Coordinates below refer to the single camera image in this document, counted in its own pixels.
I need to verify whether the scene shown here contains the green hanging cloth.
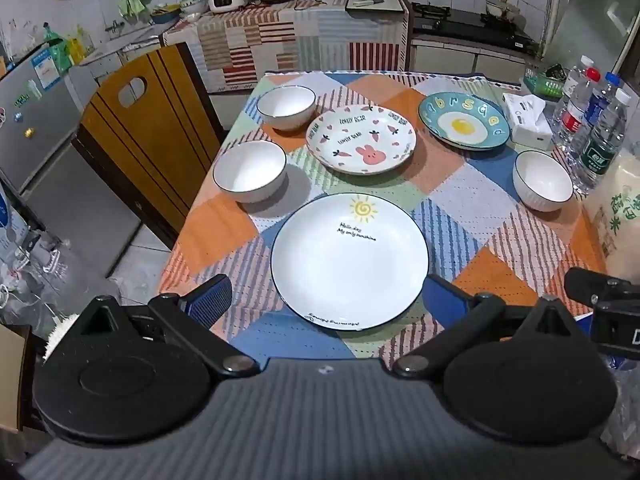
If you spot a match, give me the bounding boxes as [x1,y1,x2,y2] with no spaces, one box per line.
[118,0,152,19]

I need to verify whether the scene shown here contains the white plate with sun print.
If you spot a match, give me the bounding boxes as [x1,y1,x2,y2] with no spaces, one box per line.
[270,192,431,332]

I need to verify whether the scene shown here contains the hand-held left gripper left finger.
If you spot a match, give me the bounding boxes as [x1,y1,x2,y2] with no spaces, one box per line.
[65,274,261,379]

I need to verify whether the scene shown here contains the white bowl with dark rim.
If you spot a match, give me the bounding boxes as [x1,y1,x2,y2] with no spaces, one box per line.
[213,140,288,204]
[512,150,574,212]
[256,85,317,133]

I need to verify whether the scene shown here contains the white base cabinet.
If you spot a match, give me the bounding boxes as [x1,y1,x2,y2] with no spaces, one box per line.
[410,35,527,86]

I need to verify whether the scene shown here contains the white cooking pot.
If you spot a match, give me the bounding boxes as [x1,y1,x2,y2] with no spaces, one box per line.
[485,0,524,24]

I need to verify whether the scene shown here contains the yellow bottle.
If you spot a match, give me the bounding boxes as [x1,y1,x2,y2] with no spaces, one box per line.
[67,35,87,66]

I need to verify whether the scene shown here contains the blue bowl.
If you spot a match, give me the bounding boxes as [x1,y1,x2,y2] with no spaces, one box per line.
[150,5,182,25]

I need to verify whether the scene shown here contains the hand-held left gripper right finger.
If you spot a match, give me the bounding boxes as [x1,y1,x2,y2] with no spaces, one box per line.
[391,274,591,378]

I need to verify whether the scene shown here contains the grey refrigerator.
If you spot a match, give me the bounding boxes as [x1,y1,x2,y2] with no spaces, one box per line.
[0,42,146,281]

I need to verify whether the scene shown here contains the water bottle with red cap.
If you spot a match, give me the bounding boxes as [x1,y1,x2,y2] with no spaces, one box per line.
[552,67,601,148]

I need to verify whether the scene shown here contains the bag of rice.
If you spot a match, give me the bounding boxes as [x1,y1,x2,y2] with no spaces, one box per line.
[582,142,640,281]

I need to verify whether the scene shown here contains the water bottle with green label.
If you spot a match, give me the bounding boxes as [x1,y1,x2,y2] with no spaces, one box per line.
[572,88,631,195]

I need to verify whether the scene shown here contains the wooden chair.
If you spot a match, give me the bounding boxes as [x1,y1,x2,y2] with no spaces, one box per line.
[71,42,226,251]

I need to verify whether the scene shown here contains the clear plastic bag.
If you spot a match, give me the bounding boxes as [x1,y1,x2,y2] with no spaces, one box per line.
[0,185,81,326]

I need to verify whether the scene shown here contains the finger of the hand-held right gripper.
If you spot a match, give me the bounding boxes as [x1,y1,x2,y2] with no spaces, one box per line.
[565,267,615,312]

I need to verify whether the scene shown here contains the white tissue box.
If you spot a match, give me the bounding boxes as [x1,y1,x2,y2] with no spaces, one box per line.
[502,92,555,151]

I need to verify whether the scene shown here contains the water bottle with white cap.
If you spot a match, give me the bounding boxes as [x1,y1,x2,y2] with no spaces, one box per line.
[562,55,596,106]

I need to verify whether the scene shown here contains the striped patchwork counter cloth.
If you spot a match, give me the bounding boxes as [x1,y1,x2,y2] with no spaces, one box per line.
[162,0,413,93]

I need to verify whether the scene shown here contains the white plate with bunny print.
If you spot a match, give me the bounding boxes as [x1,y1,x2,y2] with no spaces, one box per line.
[306,104,417,176]

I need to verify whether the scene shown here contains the water bottle with blue cap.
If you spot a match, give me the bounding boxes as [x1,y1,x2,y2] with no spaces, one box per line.
[575,72,622,161]

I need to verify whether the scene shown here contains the green detergent bottle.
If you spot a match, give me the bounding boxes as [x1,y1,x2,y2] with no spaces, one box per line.
[42,22,74,73]

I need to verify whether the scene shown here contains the green plastic basket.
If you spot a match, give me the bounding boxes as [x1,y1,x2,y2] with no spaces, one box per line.
[522,67,568,99]

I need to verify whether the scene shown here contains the teal plate with egg print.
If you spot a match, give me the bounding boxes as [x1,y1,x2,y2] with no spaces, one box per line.
[418,92,511,152]

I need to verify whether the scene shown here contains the colourful checkered tablecloth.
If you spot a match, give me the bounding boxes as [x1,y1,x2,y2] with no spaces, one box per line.
[157,71,608,361]

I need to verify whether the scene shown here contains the black gas stove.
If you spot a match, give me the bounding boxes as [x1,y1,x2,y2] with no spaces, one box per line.
[412,4,538,53]

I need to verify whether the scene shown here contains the white cutting board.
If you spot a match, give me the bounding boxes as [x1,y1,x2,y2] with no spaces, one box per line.
[345,0,402,13]

